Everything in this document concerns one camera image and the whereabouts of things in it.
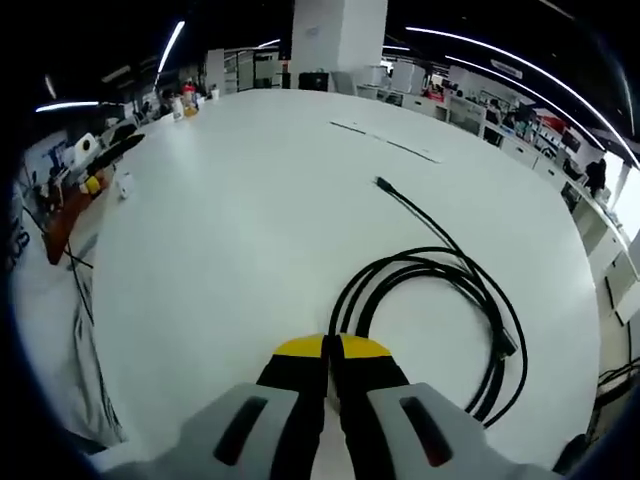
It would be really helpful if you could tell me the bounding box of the grey clothing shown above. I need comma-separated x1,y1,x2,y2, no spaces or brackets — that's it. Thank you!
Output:
13,267,127,447

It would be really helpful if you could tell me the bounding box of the red cap bottle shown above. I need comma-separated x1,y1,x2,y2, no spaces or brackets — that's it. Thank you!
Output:
180,81,200,119

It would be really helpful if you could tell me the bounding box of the grey office chair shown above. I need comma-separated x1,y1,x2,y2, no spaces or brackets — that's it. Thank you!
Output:
329,70,359,96

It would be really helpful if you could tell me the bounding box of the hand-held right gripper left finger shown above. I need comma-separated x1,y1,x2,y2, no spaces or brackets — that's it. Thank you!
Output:
107,333,332,480

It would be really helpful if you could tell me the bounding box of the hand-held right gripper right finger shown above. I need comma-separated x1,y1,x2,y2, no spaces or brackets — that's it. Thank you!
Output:
327,333,562,480

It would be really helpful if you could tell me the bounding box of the white pillar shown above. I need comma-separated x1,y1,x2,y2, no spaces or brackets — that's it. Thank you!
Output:
290,0,389,77

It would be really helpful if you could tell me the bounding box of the black case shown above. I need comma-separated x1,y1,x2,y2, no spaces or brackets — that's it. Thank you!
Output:
298,71,331,93

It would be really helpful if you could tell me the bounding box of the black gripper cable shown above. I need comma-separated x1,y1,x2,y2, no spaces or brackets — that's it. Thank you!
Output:
17,197,97,329

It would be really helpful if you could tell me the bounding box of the black Type-C cable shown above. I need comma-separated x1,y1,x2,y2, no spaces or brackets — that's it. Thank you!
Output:
331,175,529,429

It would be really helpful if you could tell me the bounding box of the white charger adapter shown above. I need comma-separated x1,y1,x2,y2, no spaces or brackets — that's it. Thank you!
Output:
115,171,136,201

